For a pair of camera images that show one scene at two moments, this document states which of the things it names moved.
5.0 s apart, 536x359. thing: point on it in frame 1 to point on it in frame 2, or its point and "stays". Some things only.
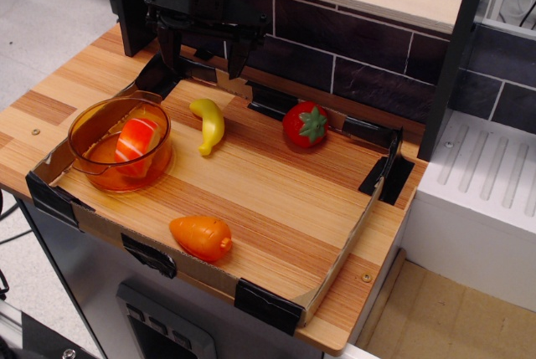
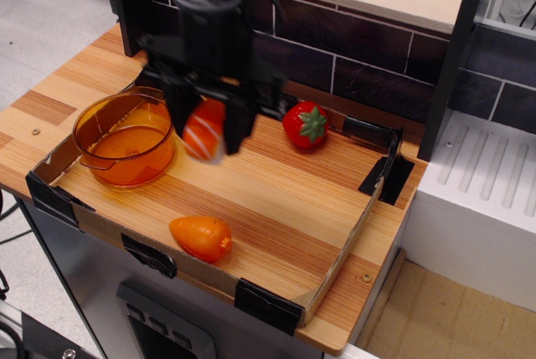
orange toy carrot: x=205 y=238 stays
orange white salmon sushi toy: x=136 y=143 to x=204 y=130
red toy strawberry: x=305 y=124 stays
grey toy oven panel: x=159 y=332 stays
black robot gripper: x=206 y=8 to x=219 y=66
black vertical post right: x=456 y=52 stays
